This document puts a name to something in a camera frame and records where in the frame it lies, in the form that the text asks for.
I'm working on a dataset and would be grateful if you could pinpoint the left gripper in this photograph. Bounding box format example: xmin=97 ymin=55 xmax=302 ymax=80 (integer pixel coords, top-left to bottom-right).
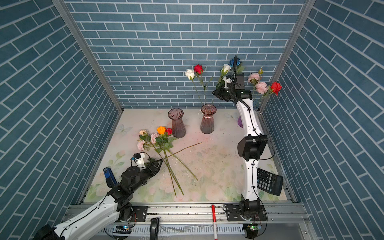
xmin=130 ymin=159 xmax=164 ymax=194

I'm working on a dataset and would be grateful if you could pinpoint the white rose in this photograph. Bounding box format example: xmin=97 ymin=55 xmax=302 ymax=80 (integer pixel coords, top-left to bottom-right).
xmin=216 ymin=64 xmax=231 ymax=89
xmin=184 ymin=69 xmax=204 ymax=105

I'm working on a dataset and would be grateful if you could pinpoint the pale pink bud spray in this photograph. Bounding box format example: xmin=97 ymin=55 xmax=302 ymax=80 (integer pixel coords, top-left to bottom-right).
xmin=136 ymin=128 xmax=178 ymax=197

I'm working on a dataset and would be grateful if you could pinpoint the blue rose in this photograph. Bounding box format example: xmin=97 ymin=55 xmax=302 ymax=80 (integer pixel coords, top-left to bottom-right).
xmin=229 ymin=58 xmax=245 ymax=74

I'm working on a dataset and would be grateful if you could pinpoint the purple blue gradient vase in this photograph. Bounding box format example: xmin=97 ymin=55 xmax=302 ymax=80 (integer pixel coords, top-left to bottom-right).
xmin=237 ymin=117 xmax=243 ymax=128

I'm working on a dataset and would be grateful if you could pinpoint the pink carnation spray stem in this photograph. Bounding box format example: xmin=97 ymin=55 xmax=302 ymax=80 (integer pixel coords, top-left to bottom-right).
xmin=248 ymin=68 xmax=269 ymax=96

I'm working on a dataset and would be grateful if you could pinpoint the red rose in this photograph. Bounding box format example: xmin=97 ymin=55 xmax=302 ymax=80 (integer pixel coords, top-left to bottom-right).
xmin=263 ymin=82 xmax=282 ymax=97
xmin=194 ymin=65 xmax=207 ymax=105

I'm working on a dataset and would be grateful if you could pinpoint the pink glass vase with ribbon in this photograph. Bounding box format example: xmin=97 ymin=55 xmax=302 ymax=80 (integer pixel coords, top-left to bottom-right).
xmin=200 ymin=104 xmax=217 ymax=134

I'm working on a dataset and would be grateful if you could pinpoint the orange rose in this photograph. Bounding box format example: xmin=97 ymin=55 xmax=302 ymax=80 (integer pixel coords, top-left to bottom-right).
xmin=155 ymin=127 xmax=184 ymax=196

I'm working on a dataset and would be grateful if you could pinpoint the red carnation stem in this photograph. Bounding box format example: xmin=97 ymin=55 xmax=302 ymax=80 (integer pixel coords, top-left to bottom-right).
xmin=164 ymin=128 xmax=198 ymax=180

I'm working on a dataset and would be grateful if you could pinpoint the dark purple glass vase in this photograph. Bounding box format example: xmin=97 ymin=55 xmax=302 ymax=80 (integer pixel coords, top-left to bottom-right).
xmin=168 ymin=108 xmax=186 ymax=139

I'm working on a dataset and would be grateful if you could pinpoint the pink rose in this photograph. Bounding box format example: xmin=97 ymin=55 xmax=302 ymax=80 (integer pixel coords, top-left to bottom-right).
xmin=143 ymin=141 xmax=201 ymax=164

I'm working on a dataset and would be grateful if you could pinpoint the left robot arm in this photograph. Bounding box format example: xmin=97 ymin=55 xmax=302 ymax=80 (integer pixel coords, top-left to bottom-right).
xmin=34 ymin=160 xmax=163 ymax=240

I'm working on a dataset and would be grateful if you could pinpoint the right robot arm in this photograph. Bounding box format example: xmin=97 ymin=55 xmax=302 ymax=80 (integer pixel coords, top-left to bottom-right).
xmin=213 ymin=87 xmax=268 ymax=221

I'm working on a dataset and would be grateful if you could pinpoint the blue black handheld device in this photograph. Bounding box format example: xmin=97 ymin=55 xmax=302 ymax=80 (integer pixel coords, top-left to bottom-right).
xmin=103 ymin=167 xmax=118 ymax=189

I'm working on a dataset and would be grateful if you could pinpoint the red white marker pen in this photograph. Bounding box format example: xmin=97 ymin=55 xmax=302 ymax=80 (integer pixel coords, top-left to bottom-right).
xmin=211 ymin=205 xmax=218 ymax=240

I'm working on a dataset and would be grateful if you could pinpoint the black calculator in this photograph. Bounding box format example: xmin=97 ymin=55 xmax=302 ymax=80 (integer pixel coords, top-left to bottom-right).
xmin=257 ymin=168 xmax=284 ymax=196

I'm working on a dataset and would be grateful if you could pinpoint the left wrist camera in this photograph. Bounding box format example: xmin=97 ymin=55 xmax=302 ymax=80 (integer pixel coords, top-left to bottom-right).
xmin=131 ymin=152 xmax=146 ymax=168

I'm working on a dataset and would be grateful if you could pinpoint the aluminium mounting rail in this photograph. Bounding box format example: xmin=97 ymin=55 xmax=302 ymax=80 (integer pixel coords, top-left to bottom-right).
xmin=133 ymin=202 xmax=309 ymax=225

